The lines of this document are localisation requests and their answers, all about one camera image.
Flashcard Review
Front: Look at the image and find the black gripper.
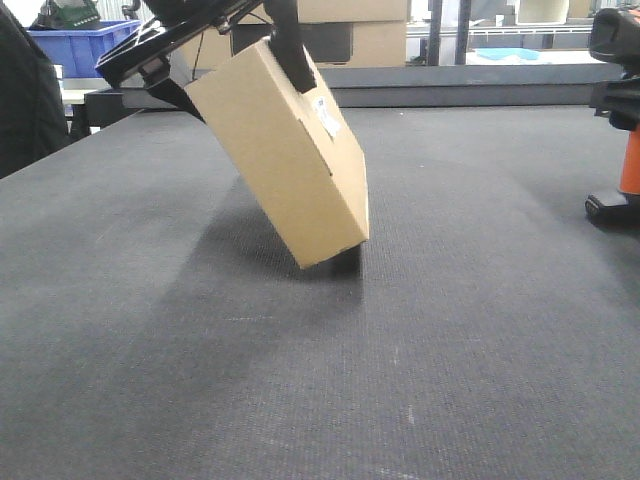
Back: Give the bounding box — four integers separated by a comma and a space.
96, 0, 316, 122

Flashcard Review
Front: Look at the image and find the brown cardboard package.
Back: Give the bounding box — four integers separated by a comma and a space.
185, 39, 370, 268

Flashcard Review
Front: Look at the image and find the large cardboard box background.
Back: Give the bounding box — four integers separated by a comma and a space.
180, 0, 409, 70

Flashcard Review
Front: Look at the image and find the blue bin in background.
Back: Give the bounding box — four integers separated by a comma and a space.
28, 20, 141, 78

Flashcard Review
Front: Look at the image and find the dark jacket person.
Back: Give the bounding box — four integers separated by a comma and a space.
1, 5, 71, 177

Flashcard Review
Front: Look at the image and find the light blue tray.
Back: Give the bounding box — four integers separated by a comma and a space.
468, 47, 540, 65

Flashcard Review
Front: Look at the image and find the black orange barcode scanner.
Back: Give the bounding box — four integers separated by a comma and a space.
585, 6, 639, 224

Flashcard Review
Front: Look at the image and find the black conveyor end rail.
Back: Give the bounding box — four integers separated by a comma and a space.
86, 63, 621, 130

